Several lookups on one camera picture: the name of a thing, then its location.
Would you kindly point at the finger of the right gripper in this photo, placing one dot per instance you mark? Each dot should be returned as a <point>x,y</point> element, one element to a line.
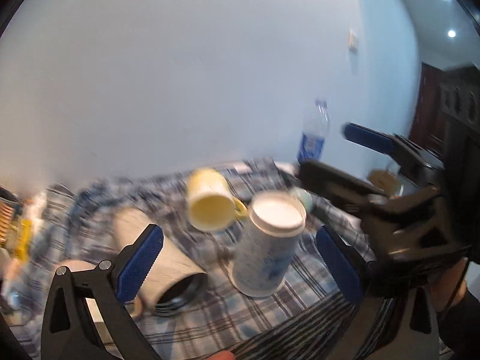
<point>344,191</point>
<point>383,143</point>

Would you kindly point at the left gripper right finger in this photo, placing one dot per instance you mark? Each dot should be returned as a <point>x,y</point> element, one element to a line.
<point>386,323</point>

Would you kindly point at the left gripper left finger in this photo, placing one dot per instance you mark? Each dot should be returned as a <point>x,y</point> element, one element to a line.
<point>68,329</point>

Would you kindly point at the white blue paper cup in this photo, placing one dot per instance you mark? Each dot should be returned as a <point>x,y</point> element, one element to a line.
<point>268,243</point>

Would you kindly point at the person's right hand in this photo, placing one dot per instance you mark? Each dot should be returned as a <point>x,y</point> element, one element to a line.
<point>450,287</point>

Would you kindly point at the green tin can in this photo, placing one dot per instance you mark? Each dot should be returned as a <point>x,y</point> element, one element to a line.
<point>304,197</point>

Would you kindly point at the dark wooden cabinet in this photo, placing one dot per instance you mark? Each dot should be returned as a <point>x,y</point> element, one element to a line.
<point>443,94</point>

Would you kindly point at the clear plastic water bottle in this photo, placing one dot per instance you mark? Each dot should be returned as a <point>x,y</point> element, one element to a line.
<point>314,131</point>

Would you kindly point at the grey striped fuzzy blanket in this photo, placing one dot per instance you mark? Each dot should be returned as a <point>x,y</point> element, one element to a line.
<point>308,335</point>

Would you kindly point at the cream steel tumbler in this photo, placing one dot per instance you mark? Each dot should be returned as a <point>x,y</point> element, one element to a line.
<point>174,281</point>

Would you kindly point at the yellow snack packet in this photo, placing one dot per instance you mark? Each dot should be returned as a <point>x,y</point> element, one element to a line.
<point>16,229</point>

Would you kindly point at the blue plaid cloth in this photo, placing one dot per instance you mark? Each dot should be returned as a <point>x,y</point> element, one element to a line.
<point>79,226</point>

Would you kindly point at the yellow ceramic mug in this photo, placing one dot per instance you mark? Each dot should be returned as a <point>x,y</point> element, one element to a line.
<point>211,207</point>

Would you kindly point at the white wall switch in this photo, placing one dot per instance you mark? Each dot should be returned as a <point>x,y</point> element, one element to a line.
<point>352,42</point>

